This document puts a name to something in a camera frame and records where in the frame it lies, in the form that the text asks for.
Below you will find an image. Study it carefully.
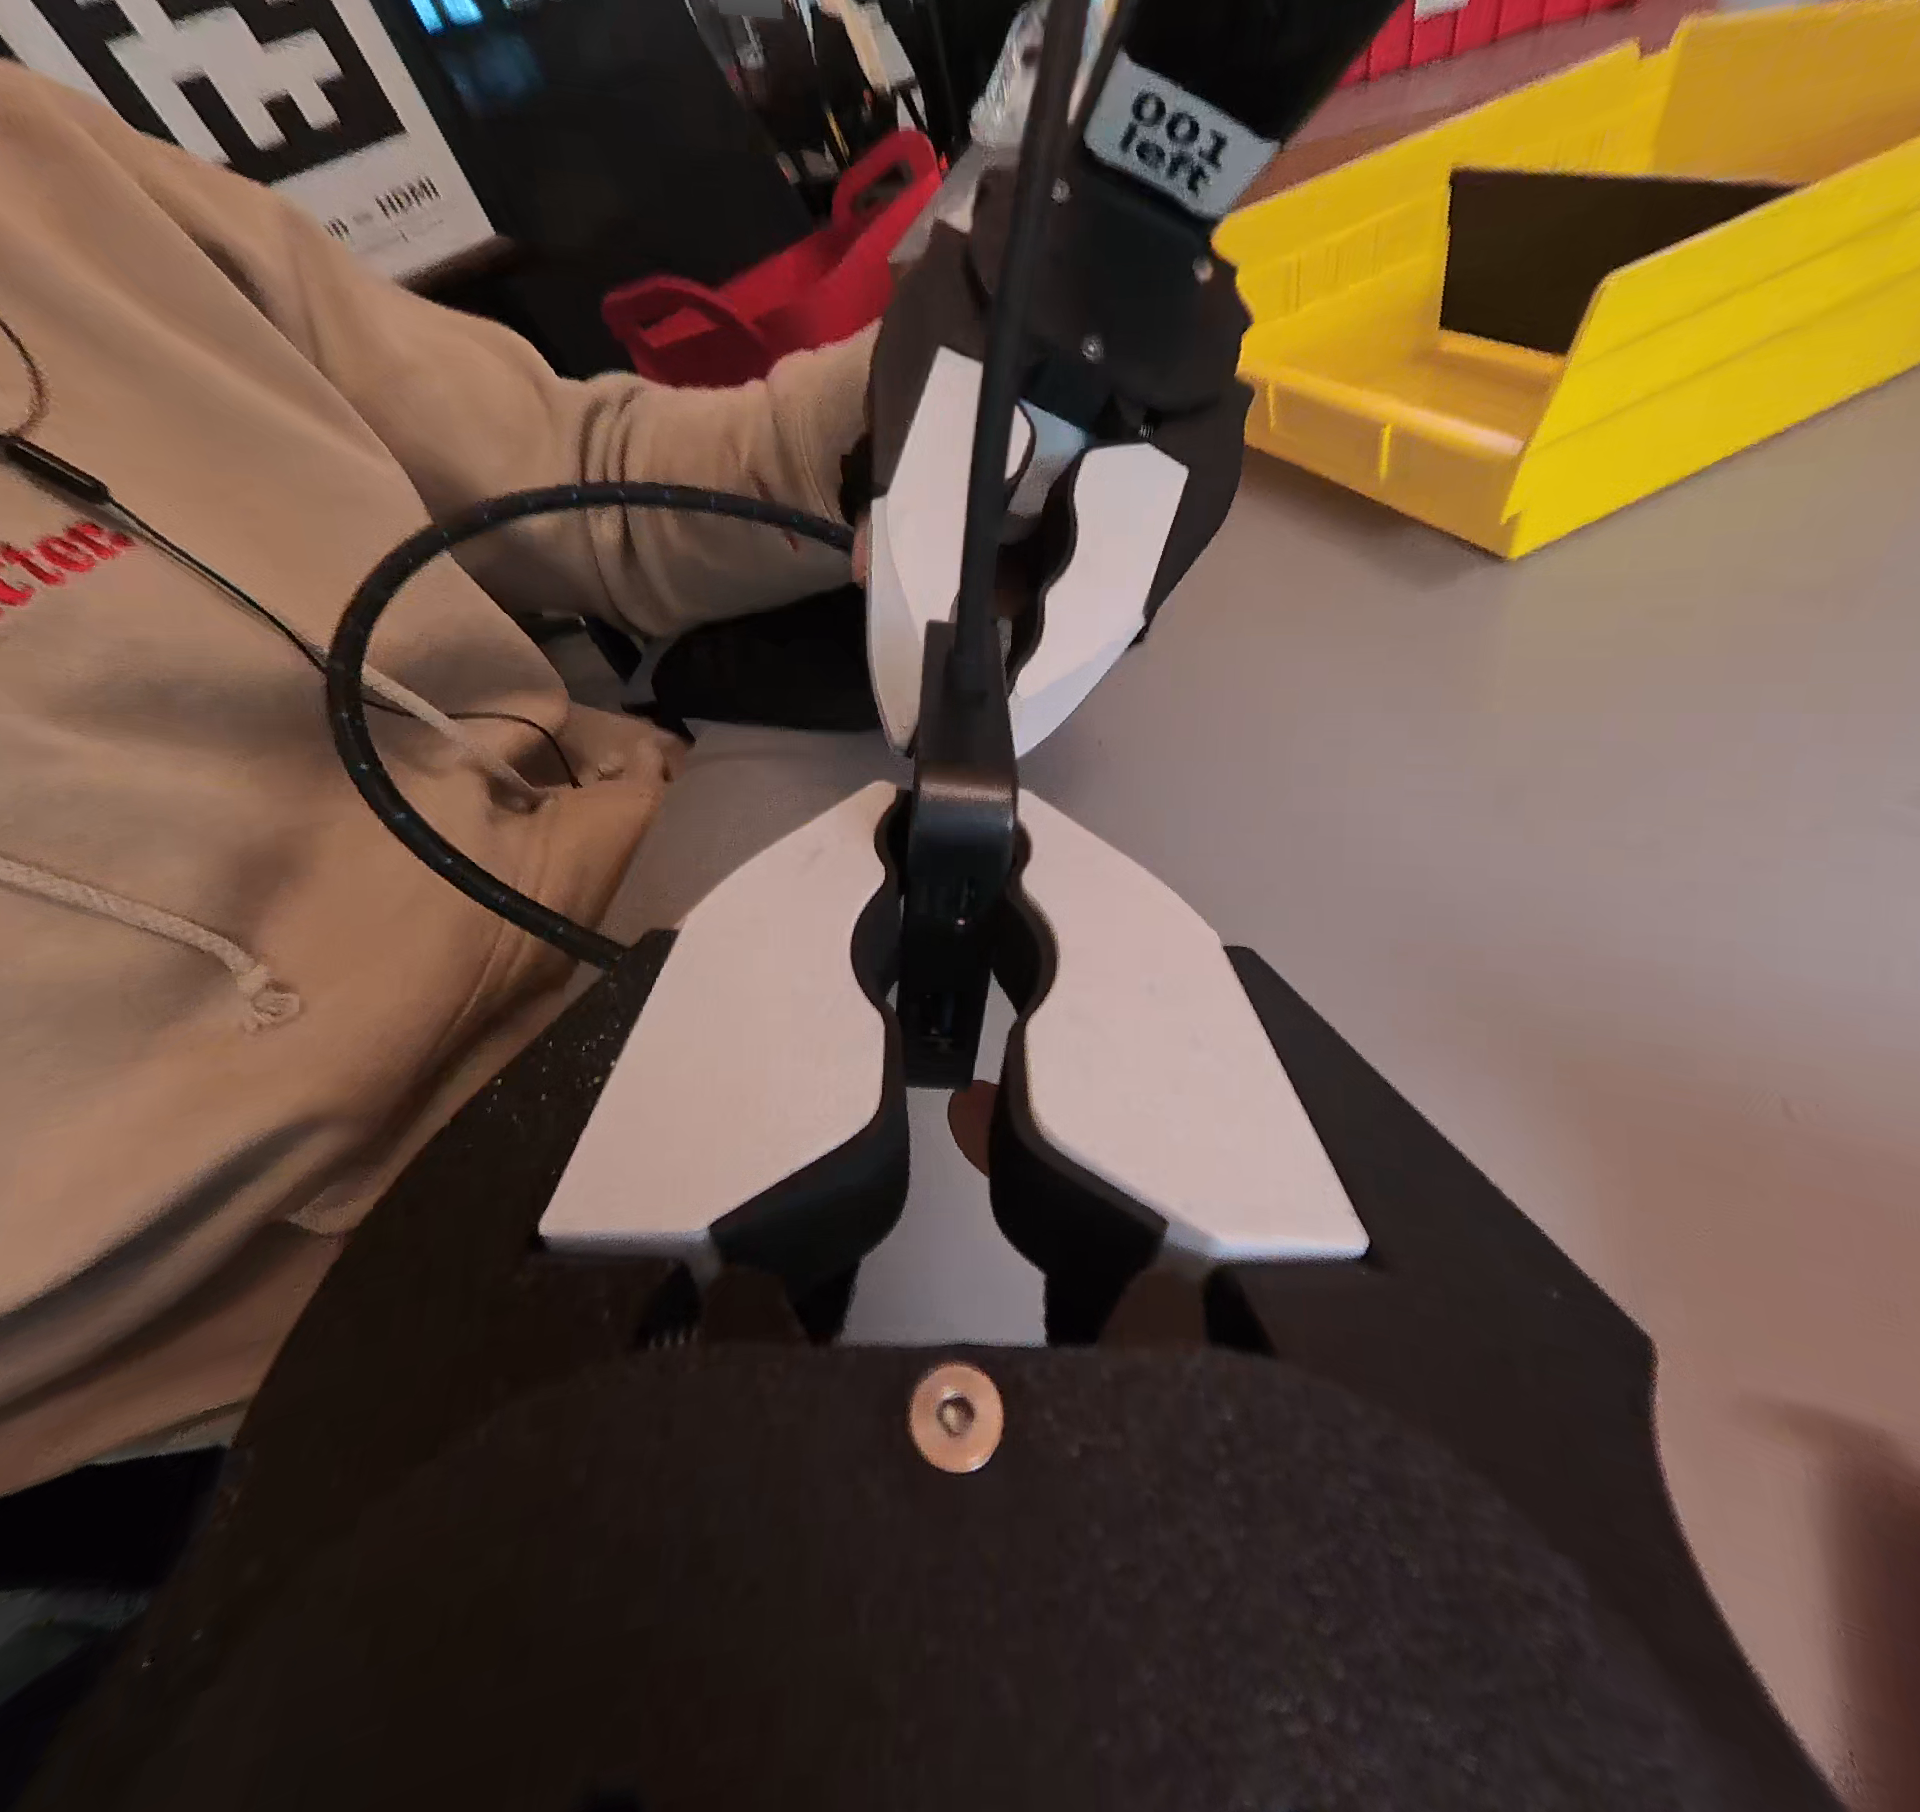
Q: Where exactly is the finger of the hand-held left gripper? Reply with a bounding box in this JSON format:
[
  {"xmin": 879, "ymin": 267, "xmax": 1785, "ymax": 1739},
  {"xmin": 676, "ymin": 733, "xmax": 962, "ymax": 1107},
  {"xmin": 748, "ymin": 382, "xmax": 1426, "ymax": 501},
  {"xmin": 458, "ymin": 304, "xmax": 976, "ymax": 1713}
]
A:
[
  {"xmin": 863, "ymin": 342, "xmax": 1039, "ymax": 762},
  {"xmin": 1002, "ymin": 438, "xmax": 1199, "ymax": 763}
]

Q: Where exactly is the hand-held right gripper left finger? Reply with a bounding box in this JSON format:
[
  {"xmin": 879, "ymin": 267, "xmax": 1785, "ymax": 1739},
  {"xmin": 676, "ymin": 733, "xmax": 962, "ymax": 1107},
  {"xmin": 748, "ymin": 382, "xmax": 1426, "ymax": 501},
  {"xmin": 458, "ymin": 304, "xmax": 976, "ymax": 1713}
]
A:
[{"xmin": 537, "ymin": 781, "xmax": 914, "ymax": 1262}]

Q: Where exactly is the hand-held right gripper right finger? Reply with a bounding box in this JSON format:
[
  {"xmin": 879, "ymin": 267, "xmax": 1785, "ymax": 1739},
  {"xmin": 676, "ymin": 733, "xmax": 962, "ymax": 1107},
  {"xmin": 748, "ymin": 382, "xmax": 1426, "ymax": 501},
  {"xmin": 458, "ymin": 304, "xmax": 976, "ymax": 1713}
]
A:
[{"xmin": 987, "ymin": 791, "xmax": 1371, "ymax": 1265}]

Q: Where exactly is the black braided hdmi cable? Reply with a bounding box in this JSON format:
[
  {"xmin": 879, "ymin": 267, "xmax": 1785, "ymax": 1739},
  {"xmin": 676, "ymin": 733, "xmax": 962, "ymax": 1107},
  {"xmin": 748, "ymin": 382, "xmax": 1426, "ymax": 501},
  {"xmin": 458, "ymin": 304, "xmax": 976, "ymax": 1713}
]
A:
[{"xmin": 328, "ymin": 481, "xmax": 860, "ymax": 970}]

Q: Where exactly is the yellow plastic bin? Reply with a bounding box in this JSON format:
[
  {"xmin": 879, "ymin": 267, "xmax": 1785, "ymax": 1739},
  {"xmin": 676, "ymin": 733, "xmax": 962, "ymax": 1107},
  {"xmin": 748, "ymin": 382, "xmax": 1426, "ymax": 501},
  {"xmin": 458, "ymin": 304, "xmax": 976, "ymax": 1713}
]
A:
[{"xmin": 1213, "ymin": 0, "xmax": 1920, "ymax": 562}]

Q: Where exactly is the person's left forearm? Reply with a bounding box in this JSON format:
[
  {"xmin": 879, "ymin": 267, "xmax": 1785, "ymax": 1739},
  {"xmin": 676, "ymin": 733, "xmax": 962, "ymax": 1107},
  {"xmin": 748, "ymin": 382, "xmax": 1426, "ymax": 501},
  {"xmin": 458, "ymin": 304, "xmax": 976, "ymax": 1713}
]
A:
[{"xmin": 495, "ymin": 327, "xmax": 886, "ymax": 643}]

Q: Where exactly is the red plastic basket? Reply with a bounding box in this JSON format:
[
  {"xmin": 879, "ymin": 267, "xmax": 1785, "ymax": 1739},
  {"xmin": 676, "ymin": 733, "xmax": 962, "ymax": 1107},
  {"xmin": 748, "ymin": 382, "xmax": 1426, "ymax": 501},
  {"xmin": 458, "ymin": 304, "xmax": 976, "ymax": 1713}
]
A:
[{"xmin": 598, "ymin": 129, "xmax": 948, "ymax": 389}]

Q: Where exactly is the black bin divider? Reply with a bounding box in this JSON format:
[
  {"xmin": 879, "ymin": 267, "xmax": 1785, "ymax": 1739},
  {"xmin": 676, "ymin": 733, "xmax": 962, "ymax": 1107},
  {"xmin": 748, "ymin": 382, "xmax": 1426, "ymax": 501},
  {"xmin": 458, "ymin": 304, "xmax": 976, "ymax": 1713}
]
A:
[{"xmin": 1441, "ymin": 167, "xmax": 1802, "ymax": 357}]

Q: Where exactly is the person in beige hoodie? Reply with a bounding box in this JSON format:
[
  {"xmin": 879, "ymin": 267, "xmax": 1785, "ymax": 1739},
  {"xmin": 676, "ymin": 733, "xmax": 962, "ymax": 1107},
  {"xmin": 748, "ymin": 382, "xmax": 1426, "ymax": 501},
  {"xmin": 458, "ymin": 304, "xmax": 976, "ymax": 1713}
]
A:
[{"xmin": 0, "ymin": 64, "xmax": 693, "ymax": 1462}]

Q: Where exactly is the black white tag sign board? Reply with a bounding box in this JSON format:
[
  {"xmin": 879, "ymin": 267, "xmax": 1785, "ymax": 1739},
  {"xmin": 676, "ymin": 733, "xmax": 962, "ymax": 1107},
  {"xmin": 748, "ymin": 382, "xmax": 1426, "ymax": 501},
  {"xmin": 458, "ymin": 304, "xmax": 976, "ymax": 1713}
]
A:
[{"xmin": 0, "ymin": 0, "xmax": 496, "ymax": 276}]

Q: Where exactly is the thin black cord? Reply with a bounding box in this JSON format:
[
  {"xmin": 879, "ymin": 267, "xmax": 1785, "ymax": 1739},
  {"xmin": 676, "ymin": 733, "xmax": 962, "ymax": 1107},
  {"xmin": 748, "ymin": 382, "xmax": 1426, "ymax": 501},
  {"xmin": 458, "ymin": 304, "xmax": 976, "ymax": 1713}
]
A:
[{"xmin": 0, "ymin": 320, "xmax": 584, "ymax": 791}]

